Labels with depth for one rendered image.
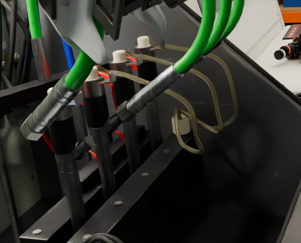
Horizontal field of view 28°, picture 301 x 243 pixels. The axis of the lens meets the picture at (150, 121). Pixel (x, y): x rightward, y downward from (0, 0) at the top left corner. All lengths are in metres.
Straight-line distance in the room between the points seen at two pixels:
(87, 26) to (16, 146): 0.69
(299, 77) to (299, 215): 0.47
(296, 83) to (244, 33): 0.22
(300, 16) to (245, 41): 4.82
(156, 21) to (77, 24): 0.06
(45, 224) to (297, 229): 0.28
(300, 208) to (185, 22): 0.33
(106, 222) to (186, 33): 0.35
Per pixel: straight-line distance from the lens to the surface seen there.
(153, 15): 0.42
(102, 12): 0.34
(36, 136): 0.55
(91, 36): 0.39
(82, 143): 0.65
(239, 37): 1.25
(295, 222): 0.71
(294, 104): 0.90
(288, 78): 1.15
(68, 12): 0.41
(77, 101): 0.63
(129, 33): 0.94
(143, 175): 0.78
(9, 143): 1.06
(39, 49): 0.84
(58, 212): 0.73
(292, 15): 6.12
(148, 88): 0.68
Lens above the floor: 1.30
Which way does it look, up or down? 19 degrees down
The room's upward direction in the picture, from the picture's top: 8 degrees counter-clockwise
